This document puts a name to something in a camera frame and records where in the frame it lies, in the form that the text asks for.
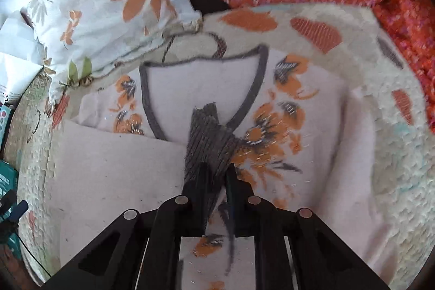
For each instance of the white paper bag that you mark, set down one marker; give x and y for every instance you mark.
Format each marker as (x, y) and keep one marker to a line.
(17, 45)

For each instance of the pink towel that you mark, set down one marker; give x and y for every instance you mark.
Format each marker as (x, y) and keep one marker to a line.
(289, 174)

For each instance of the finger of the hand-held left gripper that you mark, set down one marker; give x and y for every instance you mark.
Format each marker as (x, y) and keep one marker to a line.
(18, 209)

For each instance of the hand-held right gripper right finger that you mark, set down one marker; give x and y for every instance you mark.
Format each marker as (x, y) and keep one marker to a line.
(232, 184)

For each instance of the white floral pillow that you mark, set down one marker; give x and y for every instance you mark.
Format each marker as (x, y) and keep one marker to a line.
(102, 21)

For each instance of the cream quilted bed cover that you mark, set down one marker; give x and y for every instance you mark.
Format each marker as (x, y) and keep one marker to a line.
(390, 157)

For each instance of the pink patterned long box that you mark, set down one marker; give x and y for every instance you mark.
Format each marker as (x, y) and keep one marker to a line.
(5, 120)

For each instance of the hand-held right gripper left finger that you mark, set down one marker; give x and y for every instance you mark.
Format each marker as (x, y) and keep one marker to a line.
(200, 188)

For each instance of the green cardboard box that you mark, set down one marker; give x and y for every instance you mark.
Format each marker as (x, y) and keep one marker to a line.
(5, 178)

